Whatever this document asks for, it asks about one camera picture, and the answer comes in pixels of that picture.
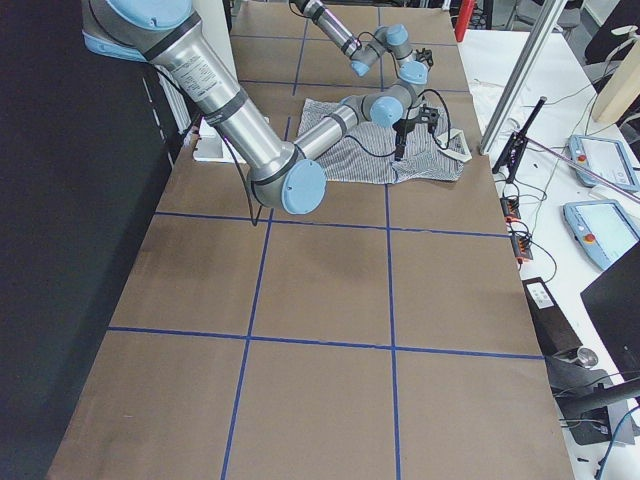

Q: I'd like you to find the navy white striped polo shirt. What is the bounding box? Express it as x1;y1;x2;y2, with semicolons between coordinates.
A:
311;108;465;184

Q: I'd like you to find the far blue teach pendant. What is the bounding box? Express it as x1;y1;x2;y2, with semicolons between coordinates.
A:
569;135;639;193

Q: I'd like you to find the orange black usb hub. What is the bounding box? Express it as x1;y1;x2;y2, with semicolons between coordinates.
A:
511;231;533;264

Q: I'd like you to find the aluminium frame post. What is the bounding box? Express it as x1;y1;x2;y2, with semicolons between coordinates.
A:
479;0;567;155

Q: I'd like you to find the blue teach pendant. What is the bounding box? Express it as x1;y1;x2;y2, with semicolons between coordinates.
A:
562;199;639;270
569;135;639;193

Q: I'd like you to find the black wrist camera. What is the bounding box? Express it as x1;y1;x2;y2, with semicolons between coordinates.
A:
414;48;434;69
419;105;440;127

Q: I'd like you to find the black camera stand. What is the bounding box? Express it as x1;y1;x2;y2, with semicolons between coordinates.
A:
492;96;547;184

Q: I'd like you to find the red cylinder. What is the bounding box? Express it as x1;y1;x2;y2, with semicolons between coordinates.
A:
454;0;476;43

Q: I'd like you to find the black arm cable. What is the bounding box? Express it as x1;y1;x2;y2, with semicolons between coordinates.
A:
344;88;459;157

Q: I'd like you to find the black monitor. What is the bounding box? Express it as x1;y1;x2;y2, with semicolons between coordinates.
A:
580;244;640;380

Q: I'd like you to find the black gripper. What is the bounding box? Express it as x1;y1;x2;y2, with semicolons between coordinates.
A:
392;118;417;161

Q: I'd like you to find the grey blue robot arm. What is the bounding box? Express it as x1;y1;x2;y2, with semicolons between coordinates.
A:
289;0;434;83
81;1;428;214

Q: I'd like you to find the near blue teach pendant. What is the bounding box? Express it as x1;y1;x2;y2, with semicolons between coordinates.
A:
562;199;639;270

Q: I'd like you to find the black box with label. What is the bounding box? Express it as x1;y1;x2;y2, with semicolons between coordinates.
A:
522;277;582;356

